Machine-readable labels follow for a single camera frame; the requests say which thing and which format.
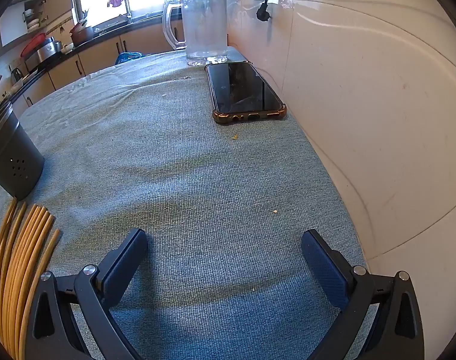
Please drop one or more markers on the black kitchen counter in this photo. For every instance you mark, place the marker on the black kitchen counter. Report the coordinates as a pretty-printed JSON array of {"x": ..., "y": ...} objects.
[{"x": 81, "y": 45}]

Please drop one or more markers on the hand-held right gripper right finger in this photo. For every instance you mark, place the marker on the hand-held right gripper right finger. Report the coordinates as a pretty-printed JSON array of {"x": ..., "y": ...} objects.
[{"x": 325, "y": 270}]

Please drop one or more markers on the upper wall cabinet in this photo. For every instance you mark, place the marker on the upper wall cabinet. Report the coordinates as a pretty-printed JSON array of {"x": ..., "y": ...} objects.
[{"x": 59, "y": 0}]

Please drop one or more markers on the dark red pot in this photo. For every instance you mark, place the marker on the dark red pot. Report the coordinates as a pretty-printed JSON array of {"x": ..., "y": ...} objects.
[{"x": 81, "y": 33}]

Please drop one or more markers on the wall dish rack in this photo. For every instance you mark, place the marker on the wall dish rack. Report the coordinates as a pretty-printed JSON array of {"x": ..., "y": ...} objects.
[{"x": 35, "y": 17}]

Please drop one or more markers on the steel cooking pot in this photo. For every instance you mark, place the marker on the steel cooking pot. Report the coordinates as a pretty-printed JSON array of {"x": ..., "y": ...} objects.
[{"x": 48, "y": 49}]

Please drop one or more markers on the dark kettle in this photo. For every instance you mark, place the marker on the dark kettle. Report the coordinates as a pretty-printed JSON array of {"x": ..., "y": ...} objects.
[{"x": 17, "y": 75}]

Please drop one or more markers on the black smartphone in brown case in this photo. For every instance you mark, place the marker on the black smartphone in brown case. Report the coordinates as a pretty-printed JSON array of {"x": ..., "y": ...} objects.
[{"x": 243, "y": 86}]

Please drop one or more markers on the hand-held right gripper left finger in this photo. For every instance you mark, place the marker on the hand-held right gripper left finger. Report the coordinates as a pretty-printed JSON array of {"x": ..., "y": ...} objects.
[{"x": 123, "y": 266}]

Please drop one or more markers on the clear plastic pitcher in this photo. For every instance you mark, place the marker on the clear plastic pitcher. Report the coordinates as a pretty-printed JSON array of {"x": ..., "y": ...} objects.
[{"x": 205, "y": 26}]

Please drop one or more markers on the blue-grey tablecloth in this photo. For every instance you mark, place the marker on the blue-grey tablecloth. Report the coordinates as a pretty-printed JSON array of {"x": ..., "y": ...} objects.
[{"x": 175, "y": 157}]

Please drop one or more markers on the small white bowl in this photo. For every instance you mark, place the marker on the small white bowl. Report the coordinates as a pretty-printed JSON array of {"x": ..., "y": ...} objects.
[{"x": 67, "y": 48}]

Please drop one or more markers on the dark grey utensil holder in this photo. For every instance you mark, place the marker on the dark grey utensil holder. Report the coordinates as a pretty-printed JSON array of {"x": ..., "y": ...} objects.
[{"x": 14, "y": 150}]

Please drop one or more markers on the metal sink faucet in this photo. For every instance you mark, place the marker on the metal sink faucet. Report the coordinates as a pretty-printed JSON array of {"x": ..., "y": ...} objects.
[{"x": 127, "y": 5}]

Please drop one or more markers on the bunch of wooden chopsticks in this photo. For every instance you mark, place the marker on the bunch of wooden chopsticks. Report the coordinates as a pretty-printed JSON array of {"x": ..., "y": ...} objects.
[{"x": 16, "y": 270}]

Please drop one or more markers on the red lid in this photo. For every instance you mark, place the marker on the red lid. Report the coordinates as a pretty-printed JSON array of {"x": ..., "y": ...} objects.
[{"x": 32, "y": 43}]

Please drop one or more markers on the purple cloth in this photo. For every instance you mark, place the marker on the purple cloth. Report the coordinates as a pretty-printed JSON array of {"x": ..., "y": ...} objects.
[{"x": 115, "y": 0}]

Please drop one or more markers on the blue plastic bag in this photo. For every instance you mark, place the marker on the blue plastic bag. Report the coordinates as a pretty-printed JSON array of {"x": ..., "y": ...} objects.
[{"x": 127, "y": 57}]

